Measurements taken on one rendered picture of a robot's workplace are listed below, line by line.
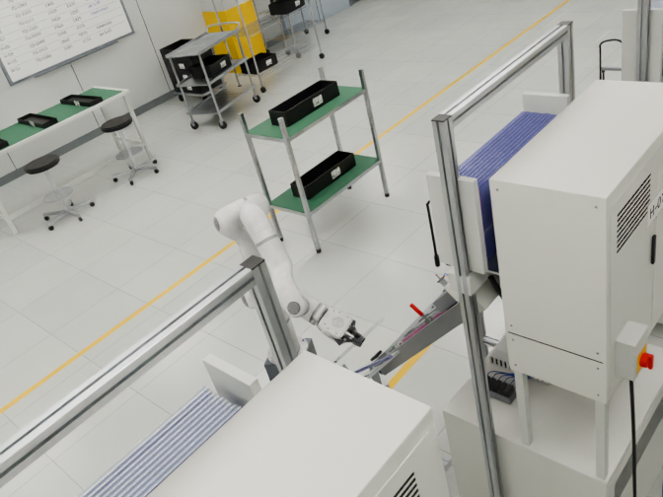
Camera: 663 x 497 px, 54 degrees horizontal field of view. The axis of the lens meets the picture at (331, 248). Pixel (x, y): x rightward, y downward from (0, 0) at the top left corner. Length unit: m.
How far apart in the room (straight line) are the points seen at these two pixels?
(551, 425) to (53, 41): 7.57
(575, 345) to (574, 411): 0.64
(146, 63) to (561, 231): 8.16
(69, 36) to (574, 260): 7.81
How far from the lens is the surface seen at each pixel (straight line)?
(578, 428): 2.58
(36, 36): 8.80
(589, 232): 1.76
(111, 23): 9.24
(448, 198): 1.88
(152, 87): 9.55
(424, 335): 2.40
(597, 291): 1.86
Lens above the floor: 2.59
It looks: 32 degrees down
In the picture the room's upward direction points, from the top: 15 degrees counter-clockwise
